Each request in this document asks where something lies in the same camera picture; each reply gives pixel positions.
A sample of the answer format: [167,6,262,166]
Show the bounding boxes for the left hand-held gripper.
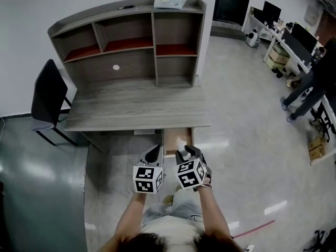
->
[133,144,165,195]

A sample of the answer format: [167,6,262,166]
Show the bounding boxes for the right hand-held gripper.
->
[173,145,213,191]

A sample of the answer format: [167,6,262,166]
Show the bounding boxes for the white cloth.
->
[174,137,190,160]

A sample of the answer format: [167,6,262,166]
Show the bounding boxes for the wooden desk drawer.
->
[162,127,195,159]

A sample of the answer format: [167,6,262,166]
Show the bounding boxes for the person's right forearm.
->
[197,186,234,240]

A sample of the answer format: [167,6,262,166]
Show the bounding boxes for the person's left forearm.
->
[114,192,148,240]

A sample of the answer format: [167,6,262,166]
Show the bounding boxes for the person's light trousers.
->
[142,189,204,225]

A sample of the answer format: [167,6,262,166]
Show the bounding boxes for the person's white shirt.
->
[98,218,245,252]

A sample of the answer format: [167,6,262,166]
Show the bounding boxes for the grey wooden shelf hutch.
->
[47,0,207,88]

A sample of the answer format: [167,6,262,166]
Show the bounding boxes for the red floor tape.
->
[232,219,276,239]

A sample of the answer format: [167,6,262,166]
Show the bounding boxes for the pale cardboard box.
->
[265,56,287,71]
[271,45,291,62]

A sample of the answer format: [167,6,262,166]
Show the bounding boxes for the brown cardboard box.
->
[309,147,328,162]
[307,136,327,152]

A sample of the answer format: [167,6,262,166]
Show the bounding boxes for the small white robot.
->
[244,29,260,49]

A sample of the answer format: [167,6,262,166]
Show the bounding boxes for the long white office desk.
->
[241,12,336,166]

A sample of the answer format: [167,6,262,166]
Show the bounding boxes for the black desk partition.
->
[281,31,313,66]

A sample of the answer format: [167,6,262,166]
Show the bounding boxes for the white tissue box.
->
[153,0,187,10]

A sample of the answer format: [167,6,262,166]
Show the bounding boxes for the dark door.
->
[212,0,254,28]

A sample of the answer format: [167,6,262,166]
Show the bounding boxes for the dark cabinet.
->
[0,181,6,252]

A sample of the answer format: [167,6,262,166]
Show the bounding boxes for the black office chair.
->
[304,228,336,252]

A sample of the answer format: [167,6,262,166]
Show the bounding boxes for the small black monitor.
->
[262,0,282,28]

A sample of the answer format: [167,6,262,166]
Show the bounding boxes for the wide black monitor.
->
[290,22,318,55]

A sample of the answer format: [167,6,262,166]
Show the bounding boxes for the black stool frame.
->
[309,101,336,143]

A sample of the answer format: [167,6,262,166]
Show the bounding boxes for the white wall panel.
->
[304,5,323,24]

